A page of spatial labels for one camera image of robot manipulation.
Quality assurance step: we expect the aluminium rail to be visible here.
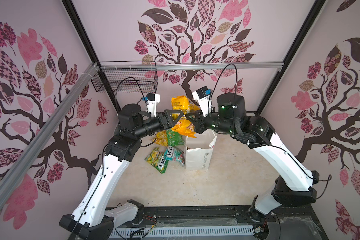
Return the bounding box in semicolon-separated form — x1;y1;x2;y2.
101;62;284;71
0;63;99;210

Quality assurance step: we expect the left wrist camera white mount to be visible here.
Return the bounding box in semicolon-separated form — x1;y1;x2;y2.
143;93;161;117

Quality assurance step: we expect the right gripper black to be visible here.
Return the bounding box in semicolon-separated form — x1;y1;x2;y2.
184;108;237;138

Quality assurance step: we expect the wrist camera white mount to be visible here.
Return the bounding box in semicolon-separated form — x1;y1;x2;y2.
143;93;161;117
192;86;212;117

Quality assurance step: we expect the green yellow snack bag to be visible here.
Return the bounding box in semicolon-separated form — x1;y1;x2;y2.
145;147;168;174

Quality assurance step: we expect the aluminium rail back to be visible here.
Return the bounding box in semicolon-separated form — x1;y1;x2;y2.
101;62;284;71

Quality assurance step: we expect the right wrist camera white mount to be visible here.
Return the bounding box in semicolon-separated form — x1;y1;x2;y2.
192;86;212;117

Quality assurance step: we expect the black wire basket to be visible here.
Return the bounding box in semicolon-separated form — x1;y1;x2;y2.
91;60;159;94

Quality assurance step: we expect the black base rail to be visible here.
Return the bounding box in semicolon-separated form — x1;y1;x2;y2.
115;205;328;240

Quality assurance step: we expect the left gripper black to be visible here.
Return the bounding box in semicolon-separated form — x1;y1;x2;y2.
134;109;184;139

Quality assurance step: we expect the white slotted cable duct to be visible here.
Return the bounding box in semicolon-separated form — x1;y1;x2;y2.
109;226;254;240

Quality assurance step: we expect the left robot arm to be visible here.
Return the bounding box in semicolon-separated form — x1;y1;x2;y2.
59;104;184;240

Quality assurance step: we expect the white paper bag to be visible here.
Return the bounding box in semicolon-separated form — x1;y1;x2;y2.
185;130;217;171

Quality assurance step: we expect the left camera cable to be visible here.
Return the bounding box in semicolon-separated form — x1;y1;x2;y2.
114;76;148;113

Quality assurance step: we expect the aluminium rail left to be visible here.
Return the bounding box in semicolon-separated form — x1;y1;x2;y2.
0;63;99;210

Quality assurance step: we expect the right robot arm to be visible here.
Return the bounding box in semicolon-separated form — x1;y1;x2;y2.
186;88;320;222

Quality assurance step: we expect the yellow chip bag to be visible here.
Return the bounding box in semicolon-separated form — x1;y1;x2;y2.
171;96;200;138
154;131;169;147

